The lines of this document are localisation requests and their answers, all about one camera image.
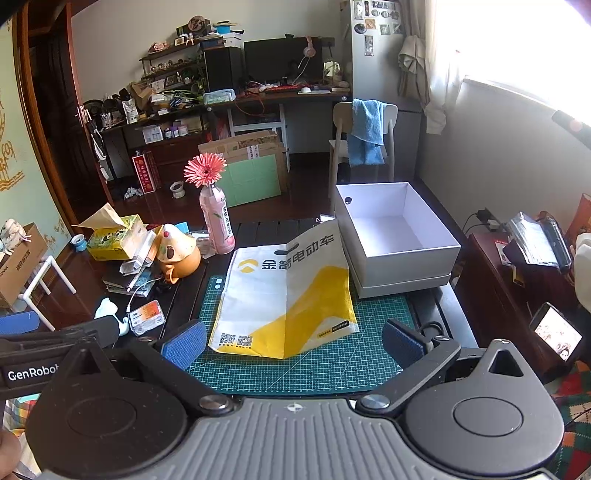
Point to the white pipe frame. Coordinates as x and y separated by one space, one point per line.
39 272

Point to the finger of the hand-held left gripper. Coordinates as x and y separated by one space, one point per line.
18 321
92 330

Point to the black monitor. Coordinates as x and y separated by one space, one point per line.
277 60

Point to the plaid cloth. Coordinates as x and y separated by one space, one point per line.
18 408

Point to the dark wooden cabinet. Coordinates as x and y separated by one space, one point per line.
494 300

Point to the pink headphones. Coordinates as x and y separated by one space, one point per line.
308 48

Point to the small white box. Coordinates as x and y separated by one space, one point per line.
138 254

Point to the white ceramic cup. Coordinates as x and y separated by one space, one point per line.
178 190

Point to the blue card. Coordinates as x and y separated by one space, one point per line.
182 227

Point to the person's left hand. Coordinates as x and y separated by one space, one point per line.
8 452

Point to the white curtain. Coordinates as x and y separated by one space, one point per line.
441 92

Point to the smartphone on stand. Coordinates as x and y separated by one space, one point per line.
556 332

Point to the black computer tower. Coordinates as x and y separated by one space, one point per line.
224 69

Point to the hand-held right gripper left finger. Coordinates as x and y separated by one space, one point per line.
184 344

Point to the pink drink bottle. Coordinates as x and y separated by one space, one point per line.
217 221

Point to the dark wooden door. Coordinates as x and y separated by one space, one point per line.
60 115

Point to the white plush toy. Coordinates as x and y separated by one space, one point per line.
582 263

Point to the pink artificial flower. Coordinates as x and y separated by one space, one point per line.
205 168

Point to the blue towel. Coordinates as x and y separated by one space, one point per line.
367 134

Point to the green cutting mat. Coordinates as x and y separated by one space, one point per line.
323 364

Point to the cluttered desk shelf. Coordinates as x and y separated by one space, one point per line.
173 69

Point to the yellow green tissue box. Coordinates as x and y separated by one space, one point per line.
111 240

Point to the red sign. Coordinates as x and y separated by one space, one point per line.
144 170

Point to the green board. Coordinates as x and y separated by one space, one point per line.
254 182

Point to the white and yellow shopping bag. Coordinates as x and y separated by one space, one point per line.
281 295

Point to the stack of books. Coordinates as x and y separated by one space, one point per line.
129 284

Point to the small blue cup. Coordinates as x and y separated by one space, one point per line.
79 242

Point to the orange mug with cream lid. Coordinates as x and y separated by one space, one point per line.
178 254

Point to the brown cardboard box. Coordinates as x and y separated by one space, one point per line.
18 277

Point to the beige hanging cloth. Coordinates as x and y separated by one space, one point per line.
413 60

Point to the dark wooden desk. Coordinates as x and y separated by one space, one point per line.
175 152

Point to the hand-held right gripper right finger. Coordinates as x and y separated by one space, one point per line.
401 344

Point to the flattened cardboard boxes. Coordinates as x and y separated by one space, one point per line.
244 145

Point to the power strip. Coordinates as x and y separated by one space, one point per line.
488 220

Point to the white cardboard box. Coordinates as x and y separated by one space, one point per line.
392 230

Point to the clear case with orange label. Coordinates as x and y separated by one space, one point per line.
147 317

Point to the colourful crocheted blanket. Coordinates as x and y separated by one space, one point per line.
575 406

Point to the white refrigerator with magnets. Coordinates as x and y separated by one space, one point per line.
378 69

